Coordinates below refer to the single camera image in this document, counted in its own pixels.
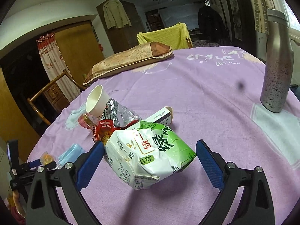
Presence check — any white paper cup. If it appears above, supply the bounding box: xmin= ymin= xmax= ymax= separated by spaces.
xmin=85 ymin=85 xmax=110 ymax=117

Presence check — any blue face mask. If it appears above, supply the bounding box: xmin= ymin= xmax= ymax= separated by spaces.
xmin=57 ymin=144 xmax=85 ymax=169

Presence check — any dark wooden wardrobe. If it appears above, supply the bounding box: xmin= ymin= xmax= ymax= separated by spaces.
xmin=97 ymin=0 xmax=144 ymax=53

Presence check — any yellow cloth covered chair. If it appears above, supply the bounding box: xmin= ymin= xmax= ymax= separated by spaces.
xmin=137 ymin=22 xmax=193 ymax=50

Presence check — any clear cup with orange jelly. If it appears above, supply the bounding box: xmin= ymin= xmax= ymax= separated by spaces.
xmin=40 ymin=152 xmax=55 ymax=166

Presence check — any wooden armchair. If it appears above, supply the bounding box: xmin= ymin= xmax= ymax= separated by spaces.
xmin=27 ymin=70 xmax=86 ymax=126

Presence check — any striped window curtain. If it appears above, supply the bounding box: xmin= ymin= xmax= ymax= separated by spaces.
xmin=251 ymin=0 xmax=275 ymax=34

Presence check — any silver metal bottle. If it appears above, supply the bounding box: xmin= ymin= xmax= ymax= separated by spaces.
xmin=260 ymin=9 xmax=294 ymax=113

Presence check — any person's left hand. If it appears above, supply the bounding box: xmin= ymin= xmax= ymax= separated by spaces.
xmin=7 ymin=190 xmax=26 ymax=219

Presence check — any purple bed sheet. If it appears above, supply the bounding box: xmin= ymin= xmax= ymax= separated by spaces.
xmin=27 ymin=46 xmax=300 ymax=225

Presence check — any small white grey box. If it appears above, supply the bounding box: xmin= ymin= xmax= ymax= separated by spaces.
xmin=126 ymin=106 xmax=173 ymax=131

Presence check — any beige hanging jacket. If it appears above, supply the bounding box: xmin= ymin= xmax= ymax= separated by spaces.
xmin=103 ymin=0 xmax=132 ymax=29

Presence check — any dark framed picture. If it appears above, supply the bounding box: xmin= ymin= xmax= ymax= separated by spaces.
xmin=229 ymin=0 xmax=243 ymax=41

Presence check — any red white floral curtain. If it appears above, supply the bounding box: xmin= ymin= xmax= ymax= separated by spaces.
xmin=36 ymin=33 xmax=80 ymax=102

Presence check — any red snack bag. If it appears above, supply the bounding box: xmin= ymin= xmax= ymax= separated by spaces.
xmin=92 ymin=98 xmax=142 ymax=145

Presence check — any tan brown pillow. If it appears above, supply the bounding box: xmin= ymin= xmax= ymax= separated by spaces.
xmin=83 ymin=42 xmax=174 ymax=86

